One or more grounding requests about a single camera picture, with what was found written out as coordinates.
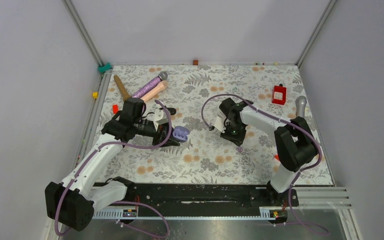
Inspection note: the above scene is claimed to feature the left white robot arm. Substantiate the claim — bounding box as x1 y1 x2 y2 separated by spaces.
44 97 180 237

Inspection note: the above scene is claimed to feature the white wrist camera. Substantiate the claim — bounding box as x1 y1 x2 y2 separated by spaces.
152 109 169 127
210 116 226 133

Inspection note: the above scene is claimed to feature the purple glitter toy microphone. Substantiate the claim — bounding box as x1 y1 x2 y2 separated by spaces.
131 71 168 98

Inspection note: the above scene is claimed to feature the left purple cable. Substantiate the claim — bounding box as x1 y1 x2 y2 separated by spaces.
54 99 171 239

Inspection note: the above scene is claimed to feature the teal corner bracket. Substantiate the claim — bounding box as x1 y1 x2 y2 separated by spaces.
97 62 112 74

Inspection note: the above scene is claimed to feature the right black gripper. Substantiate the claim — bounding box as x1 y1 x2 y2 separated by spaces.
220 121 247 148

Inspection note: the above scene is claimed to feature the purple earbud case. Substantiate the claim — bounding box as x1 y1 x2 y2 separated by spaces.
172 126 191 143

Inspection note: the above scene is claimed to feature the red square box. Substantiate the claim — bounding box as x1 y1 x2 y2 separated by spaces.
271 84 287 106

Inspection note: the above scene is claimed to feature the pink toy microphone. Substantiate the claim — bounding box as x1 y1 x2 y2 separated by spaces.
140 80 169 103

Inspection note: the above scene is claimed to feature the brown toy microphone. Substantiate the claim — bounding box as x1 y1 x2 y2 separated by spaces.
113 75 131 101

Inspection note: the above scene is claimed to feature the black earbud charging case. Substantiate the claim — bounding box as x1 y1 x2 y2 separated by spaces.
167 107 177 115

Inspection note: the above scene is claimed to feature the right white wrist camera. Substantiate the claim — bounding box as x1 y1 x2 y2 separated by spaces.
210 116 226 133

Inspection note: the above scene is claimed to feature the red small block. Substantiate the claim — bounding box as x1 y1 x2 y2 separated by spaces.
112 104 119 115

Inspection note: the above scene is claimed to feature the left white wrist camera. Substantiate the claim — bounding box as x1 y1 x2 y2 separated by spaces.
152 109 169 127

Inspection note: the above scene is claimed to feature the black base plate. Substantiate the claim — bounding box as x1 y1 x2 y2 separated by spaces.
103 176 300 219

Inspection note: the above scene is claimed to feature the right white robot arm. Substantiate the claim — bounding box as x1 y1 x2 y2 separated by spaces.
219 97 321 206

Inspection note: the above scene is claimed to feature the silver toy microphone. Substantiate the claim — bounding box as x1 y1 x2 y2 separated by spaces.
295 95 308 118

